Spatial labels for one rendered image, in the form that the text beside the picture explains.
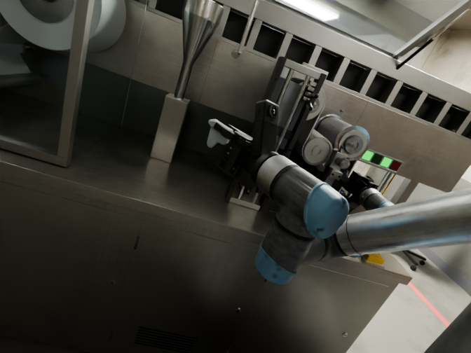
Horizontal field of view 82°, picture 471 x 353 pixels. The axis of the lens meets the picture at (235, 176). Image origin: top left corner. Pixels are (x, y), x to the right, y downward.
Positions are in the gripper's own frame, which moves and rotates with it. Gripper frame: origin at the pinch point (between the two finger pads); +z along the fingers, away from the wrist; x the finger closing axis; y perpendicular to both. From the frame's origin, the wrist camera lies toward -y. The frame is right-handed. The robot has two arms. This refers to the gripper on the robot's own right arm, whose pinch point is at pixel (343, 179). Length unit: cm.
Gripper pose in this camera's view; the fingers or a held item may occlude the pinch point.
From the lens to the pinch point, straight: 129.5
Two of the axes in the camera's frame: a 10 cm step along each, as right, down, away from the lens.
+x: -9.4, -3.0, -1.8
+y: 3.4, -8.7, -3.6
